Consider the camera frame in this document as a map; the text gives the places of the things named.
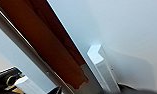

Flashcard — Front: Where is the orange hoodie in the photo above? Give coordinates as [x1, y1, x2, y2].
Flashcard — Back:
[0, 0, 90, 90]

